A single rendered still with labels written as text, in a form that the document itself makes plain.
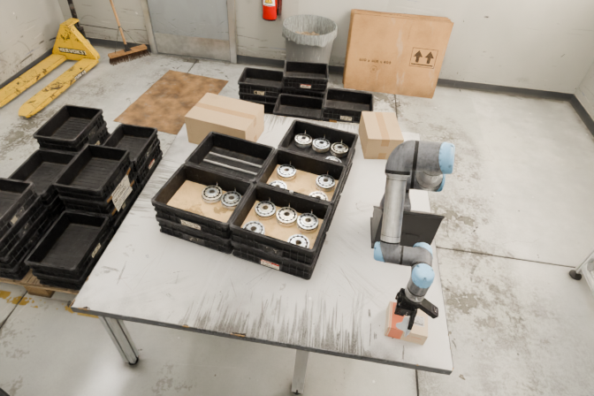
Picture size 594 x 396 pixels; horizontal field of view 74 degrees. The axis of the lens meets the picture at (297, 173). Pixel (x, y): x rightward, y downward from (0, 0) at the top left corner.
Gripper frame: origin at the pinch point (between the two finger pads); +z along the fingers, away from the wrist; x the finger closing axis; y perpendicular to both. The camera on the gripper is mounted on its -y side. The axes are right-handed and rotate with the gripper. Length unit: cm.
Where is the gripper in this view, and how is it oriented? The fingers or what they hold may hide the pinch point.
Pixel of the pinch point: (407, 321)
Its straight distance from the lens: 181.2
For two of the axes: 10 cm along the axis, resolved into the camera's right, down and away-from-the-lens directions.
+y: -9.7, -2.0, 1.4
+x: -2.4, 6.4, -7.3
